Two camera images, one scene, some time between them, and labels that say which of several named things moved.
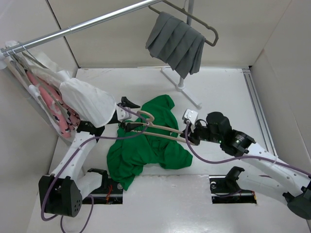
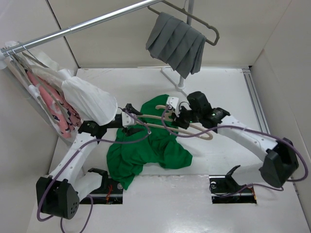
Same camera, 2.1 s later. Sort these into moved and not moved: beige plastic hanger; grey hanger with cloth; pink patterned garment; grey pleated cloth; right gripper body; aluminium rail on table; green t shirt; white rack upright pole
Moved: beige plastic hanger; right gripper body
Not moved: green t shirt; aluminium rail on table; pink patterned garment; grey pleated cloth; grey hanger with cloth; white rack upright pole
